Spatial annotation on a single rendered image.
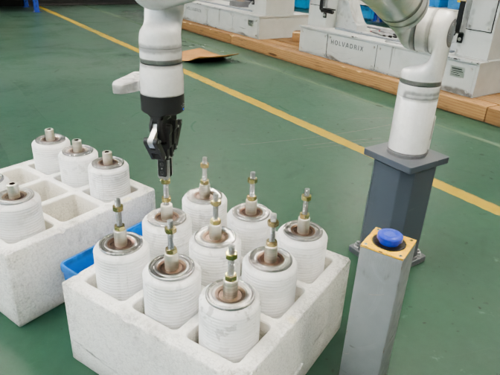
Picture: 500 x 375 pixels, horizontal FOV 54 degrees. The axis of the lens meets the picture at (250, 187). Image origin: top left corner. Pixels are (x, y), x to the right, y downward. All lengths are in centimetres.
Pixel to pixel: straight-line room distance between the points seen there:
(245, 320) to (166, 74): 41
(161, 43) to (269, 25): 344
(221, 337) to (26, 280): 49
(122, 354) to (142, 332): 9
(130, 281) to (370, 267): 40
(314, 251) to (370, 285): 14
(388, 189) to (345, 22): 252
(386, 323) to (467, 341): 35
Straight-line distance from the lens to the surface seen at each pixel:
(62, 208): 125
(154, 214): 97
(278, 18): 428
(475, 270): 141
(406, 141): 119
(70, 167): 128
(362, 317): 86
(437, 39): 113
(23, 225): 108
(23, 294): 111
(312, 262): 92
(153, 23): 84
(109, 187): 119
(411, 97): 116
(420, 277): 132
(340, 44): 344
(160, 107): 83
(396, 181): 120
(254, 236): 95
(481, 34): 289
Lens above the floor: 72
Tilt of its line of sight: 26 degrees down
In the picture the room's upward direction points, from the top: 3 degrees clockwise
